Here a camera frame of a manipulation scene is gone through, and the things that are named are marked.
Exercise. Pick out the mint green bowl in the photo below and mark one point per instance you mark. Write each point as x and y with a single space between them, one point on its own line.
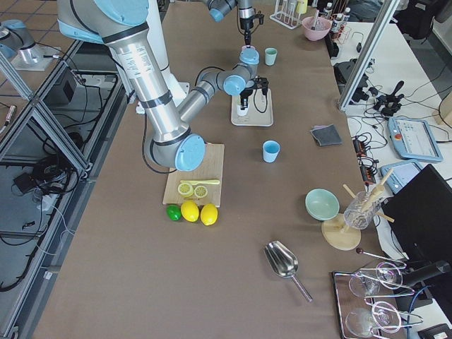
321 204

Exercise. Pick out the yellow cup on rack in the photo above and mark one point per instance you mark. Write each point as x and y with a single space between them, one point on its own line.
302 6

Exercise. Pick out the black monitor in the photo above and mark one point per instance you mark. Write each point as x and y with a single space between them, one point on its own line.
422 217

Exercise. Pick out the blue cup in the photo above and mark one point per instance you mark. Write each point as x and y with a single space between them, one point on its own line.
270 150

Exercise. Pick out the blue teach pendant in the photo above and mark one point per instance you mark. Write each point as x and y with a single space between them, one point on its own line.
413 139
403 173

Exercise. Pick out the cream rabbit tray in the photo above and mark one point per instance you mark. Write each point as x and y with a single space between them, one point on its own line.
260 111

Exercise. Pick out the clear glass on stand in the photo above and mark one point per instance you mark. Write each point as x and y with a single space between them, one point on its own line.
359 213

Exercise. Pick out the wine glass on tray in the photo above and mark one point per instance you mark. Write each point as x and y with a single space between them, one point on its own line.
374 282

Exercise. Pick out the mirrored tray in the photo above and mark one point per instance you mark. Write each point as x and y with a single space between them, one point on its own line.
403 299

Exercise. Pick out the cream cup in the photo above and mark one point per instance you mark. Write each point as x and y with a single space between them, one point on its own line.
241 111

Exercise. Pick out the grey folded cloth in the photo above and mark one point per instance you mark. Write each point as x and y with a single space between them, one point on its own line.
326 135

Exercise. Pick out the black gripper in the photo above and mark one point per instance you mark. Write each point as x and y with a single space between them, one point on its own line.
246 23
244 97

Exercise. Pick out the wooden mug tree stand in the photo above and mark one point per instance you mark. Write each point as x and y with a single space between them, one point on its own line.
343 237

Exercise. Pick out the wooden cutting board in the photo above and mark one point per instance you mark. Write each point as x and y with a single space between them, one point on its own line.
210 168

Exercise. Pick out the white wire cup rack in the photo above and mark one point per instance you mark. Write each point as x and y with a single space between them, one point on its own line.
285 13

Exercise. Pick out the aluminium frame post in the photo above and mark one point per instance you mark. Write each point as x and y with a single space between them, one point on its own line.
382 20

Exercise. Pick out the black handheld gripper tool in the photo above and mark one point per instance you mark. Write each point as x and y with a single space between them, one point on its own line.
389 104

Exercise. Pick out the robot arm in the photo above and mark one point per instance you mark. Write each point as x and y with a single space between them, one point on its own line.
218 9
123 27

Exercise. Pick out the yellow plastic knife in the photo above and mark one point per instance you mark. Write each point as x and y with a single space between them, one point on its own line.
198 182

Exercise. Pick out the lemon half slice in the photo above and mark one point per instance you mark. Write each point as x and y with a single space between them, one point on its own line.
185 189
200 191

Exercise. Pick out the green lime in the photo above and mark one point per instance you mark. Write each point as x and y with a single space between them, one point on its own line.
174 212

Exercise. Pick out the green cup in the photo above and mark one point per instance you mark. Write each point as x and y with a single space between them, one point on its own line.
270 56

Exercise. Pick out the small bottle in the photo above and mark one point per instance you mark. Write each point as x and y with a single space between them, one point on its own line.
346 15
328 11
336 22

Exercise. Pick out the metal scoop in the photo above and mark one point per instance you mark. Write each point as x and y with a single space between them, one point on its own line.
285 264

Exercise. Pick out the yellow lemon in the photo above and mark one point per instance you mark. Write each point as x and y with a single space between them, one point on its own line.
209 214
190 211

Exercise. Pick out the metal tube black cap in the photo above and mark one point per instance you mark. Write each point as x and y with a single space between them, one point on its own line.
314 20

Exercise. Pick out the pink bowl with ice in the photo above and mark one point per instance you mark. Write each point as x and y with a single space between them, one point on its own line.
317 31

